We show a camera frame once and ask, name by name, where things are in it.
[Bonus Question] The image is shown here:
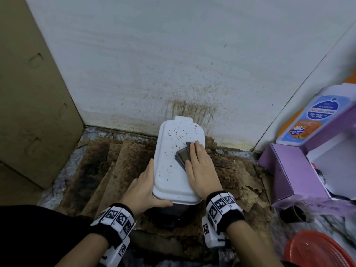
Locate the person's right forearm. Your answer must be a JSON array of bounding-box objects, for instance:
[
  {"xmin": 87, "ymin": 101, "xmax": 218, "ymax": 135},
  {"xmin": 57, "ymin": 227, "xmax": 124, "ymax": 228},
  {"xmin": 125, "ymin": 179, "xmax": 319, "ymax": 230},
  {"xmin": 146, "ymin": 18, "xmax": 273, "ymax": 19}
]
[{"xmin": 225, "ymin": 219, "xmax": 281, "ymax": 267}]

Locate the white lidded trash bin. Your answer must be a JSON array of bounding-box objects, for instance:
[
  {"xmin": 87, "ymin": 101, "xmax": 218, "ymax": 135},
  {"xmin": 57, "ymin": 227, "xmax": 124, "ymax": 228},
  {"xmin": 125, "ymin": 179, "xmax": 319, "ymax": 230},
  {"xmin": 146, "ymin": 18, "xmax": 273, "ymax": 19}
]
[{"xmin": 144, "ymin": 115, "xmax": 206, "ymax": 228}]

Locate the person's right hand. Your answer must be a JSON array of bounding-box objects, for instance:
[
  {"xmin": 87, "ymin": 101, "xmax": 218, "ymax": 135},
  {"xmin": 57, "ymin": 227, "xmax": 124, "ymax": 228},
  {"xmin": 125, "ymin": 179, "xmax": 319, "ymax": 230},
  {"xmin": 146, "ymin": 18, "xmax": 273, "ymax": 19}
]
[{"xmin": 185, "ymin": 141, "xmax": 224, "ymax": 199}]

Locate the purple cardboard display box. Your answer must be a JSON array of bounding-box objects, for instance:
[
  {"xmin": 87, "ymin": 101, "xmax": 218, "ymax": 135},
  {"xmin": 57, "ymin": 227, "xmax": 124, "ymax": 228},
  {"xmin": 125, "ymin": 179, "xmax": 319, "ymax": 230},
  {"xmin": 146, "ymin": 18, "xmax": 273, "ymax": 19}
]
[{"xmin": 258, "ymin": 100, "xmax": 356, "ymax": 220}]

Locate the person's left forearm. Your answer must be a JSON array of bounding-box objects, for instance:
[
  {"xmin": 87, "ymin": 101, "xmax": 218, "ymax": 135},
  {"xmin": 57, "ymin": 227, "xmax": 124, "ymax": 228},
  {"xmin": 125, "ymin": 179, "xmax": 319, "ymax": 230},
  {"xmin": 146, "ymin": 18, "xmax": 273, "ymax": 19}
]
[{"xmin": 54, "ymin": 233, "xmax": 109, "ymax": 267}]

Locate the person's left hand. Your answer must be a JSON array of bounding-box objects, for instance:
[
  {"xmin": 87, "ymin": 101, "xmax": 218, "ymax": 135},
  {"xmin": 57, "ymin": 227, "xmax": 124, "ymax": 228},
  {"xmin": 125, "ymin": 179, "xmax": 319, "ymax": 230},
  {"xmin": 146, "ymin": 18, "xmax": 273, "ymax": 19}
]
[{"xmin": 121, "ymin": 159, "xmax": 174, "ymax": 216}]

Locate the brown cardboard panel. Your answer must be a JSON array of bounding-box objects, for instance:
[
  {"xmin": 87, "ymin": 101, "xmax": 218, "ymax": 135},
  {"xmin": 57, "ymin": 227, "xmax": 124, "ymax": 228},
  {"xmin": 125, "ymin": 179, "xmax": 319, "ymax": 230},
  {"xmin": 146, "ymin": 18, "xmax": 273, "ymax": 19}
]
[{"xmin": 0, "ymin": 0, "xmax": 85, "ymax": 206}]

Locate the stained brown cardboard sheet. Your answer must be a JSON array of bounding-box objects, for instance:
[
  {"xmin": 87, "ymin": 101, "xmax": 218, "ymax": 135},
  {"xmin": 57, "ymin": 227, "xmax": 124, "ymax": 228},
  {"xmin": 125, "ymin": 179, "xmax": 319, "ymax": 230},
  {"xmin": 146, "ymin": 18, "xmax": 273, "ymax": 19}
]
[{"xmin": 55, "ymin": 136, "xmax": 274, "ymax": 259}]

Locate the right wrist marker band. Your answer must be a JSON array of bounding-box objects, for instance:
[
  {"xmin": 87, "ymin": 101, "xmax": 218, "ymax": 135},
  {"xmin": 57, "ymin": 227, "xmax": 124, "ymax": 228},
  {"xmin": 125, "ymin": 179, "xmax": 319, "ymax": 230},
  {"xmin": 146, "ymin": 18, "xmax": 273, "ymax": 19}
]
[{"xmin": 201, "ymin": 191, "xmax": 246, "ymax": 249}]

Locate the person's black clothing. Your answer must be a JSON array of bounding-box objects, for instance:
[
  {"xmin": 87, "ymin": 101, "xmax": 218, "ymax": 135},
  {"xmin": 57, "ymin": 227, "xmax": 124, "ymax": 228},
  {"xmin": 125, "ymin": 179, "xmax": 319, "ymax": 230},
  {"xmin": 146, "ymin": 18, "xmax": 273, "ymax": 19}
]
[{"xmin": 0, "ymin": 204, "xmax": 112, "ymax": 267}]

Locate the dark drink cup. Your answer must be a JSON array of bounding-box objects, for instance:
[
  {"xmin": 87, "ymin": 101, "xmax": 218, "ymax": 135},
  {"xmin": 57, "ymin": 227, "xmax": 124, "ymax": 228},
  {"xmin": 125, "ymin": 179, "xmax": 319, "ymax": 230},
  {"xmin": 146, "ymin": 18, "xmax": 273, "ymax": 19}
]
[{"xmin": 279, "ymin": 204, "xmax": 306, "ymax": 223}]

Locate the orange plastic basket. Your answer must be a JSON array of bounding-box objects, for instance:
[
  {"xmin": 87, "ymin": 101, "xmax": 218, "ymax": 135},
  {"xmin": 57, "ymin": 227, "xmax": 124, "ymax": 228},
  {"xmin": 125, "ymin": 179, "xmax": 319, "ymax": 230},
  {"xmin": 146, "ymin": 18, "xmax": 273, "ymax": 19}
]
[{"xmin": 283, "ymin": 230, "xmax": 356, "ymax": 267}]

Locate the white bottle blue orange label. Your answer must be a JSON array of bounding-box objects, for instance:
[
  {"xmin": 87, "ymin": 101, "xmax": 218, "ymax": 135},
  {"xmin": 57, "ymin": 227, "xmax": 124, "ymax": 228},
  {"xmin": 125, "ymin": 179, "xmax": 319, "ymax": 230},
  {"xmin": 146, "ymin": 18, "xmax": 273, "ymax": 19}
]
[{"xmin": 275, "ymin": 68, "xmax": 356, "ymax": 146}]

